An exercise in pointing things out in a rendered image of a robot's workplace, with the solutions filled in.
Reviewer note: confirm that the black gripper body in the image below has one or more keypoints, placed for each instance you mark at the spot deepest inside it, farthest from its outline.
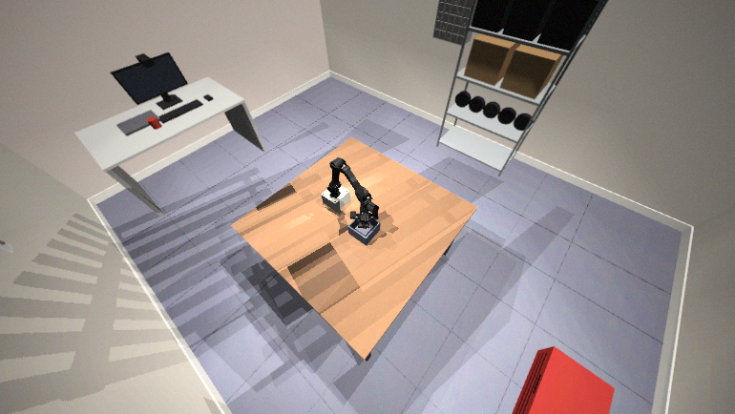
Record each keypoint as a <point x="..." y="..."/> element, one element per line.
<point x="353" y="214"/>

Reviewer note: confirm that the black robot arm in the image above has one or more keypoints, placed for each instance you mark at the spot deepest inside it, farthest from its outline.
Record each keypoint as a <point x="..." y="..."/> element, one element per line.
<point x="360" y="192"/>

